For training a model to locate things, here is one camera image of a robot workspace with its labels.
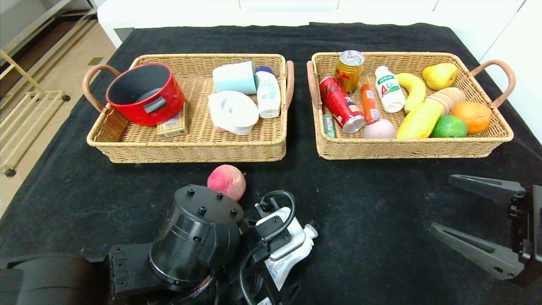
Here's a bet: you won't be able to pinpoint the light blue cup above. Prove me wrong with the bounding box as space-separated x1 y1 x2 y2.
212 61 257 95

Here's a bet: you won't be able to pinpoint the yellow mango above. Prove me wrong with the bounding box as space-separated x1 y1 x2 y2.
396 101 443 139

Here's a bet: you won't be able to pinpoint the green lime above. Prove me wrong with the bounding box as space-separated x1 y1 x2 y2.
430 115 468 138

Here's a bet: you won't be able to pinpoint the orange red sausage stick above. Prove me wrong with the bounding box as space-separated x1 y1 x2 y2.
360 83 380 124

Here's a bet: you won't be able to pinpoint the yellow banana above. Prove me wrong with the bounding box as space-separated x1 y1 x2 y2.
396 73 426 113

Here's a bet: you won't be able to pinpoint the small yellow box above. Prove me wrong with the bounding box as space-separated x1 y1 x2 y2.
156 103 188 139

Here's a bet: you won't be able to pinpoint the white milk bottle green label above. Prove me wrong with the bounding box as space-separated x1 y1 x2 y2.
375 65 406 114

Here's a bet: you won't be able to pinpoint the red cooking pot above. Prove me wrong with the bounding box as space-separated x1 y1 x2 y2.
106 62 186 127

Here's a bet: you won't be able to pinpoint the grey metal shelf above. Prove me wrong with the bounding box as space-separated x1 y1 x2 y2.
0 0 99 51

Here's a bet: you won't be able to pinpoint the gold drink can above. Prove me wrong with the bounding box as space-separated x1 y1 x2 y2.
334 50 365 94

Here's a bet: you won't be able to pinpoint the white brush cap bottle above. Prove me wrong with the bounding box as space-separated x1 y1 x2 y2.
265 220 322 292

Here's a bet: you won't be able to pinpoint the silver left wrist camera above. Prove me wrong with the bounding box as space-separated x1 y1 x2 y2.
255 207 306 262

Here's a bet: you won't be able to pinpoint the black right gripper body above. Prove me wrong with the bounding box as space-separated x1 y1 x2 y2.
508 184 542 288

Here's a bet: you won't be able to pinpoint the orange fruit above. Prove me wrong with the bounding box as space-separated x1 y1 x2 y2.
450 101 492 135

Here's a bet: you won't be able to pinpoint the white low cabinet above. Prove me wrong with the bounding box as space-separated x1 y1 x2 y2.
97 0 449 48

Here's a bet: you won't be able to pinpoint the woven wicker basket brown handles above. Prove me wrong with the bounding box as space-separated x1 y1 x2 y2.
82 53 295 164
306 52 516 161

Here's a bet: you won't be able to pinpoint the red cola can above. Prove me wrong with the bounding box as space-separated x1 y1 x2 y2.
319 76 366 134

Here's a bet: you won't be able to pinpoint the yellow pear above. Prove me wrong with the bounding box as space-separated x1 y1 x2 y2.
422 63 458 91

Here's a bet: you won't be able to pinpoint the pale purple round bun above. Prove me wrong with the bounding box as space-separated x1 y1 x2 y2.
363 119 397 139

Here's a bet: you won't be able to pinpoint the white round bowl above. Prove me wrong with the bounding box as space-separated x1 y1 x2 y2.
207 90 259 136

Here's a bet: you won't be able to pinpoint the green small tube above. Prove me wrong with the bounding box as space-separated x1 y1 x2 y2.
323 111 337 139

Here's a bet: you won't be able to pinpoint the striped tan bread roll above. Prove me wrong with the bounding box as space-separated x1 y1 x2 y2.
425 87 466 115

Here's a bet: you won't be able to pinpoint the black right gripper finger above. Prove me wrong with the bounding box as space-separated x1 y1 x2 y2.
429 222 525 281
448 173 526 205

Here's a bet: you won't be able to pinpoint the red pink peach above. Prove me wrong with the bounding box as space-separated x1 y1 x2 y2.
207 164 246 202

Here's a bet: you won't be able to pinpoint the white bottle blue cap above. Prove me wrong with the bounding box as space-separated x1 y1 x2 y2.
255 66 282 119

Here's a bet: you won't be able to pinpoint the black tablecloth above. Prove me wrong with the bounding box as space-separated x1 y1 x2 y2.
0 22 542 305

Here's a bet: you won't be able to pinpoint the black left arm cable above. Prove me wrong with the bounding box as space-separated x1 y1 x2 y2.
238 190 297 305

